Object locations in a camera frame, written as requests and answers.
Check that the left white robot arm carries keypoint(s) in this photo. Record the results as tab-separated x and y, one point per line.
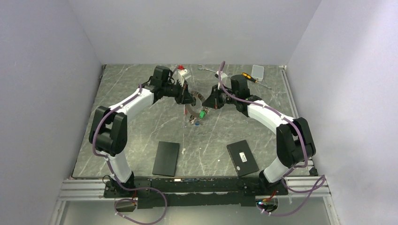
109	130

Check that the aluminium frame rail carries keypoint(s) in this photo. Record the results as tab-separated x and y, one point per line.
96	189

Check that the black flat box left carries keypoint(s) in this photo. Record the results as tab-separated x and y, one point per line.
166	159

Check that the silver wrench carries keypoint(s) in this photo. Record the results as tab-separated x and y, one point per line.
203	67

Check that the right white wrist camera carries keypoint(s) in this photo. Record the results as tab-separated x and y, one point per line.
221	75

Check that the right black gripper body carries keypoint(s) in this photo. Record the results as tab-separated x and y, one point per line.
225	99

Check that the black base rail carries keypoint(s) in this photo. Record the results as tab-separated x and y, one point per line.
157	192

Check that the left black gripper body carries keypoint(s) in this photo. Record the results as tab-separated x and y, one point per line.
174	91

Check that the yellow black screwdriver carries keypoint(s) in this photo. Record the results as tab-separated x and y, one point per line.
250	78

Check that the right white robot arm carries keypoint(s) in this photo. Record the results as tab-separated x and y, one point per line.
294	142

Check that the black box with label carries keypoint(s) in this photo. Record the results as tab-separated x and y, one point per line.
242	158

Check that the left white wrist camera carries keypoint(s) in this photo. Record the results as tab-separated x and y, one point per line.
181	74

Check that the clear plastic box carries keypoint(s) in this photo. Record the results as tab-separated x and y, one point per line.
257	72

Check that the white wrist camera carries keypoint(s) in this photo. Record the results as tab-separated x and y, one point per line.
221	75
181	74

